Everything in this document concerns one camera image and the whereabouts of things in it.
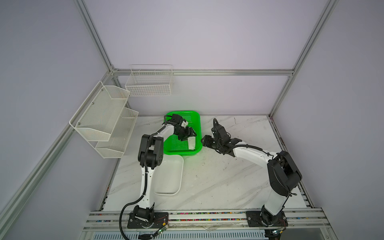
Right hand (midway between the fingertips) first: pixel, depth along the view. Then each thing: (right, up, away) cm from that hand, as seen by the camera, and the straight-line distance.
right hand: (202, 140), depth 90 cm
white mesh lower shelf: (-47, -3, -12) cm, 48 cm away
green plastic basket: (-19, -4, +9) cm, 21 cm away
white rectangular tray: (-20, -22, -1) cm, 30 cm away
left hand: (-6, +2, +13) cm, 15 cm away
